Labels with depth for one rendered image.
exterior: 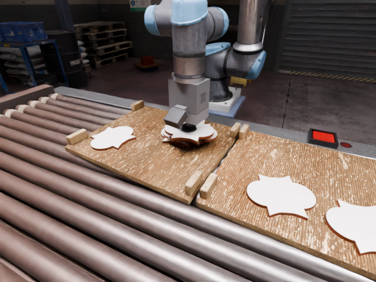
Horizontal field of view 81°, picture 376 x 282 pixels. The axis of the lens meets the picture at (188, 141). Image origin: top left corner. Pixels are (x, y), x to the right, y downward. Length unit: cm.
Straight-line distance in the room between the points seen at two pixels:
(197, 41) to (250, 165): 32
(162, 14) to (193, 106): 26
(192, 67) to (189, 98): 7
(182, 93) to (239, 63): 45
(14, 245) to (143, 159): 30
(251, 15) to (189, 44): 44
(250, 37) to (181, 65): 46
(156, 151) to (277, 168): 32
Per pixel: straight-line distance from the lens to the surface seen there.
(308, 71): 530
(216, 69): 100
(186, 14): 50
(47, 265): 47
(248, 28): 92
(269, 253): 46
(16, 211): 59
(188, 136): 57
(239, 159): 59
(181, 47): 51
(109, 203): 52
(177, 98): 55
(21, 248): 52
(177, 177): 53
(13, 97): 119
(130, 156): 61
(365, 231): 52
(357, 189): 62
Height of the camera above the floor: 128
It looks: 32 degrees down
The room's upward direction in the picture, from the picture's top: straight up
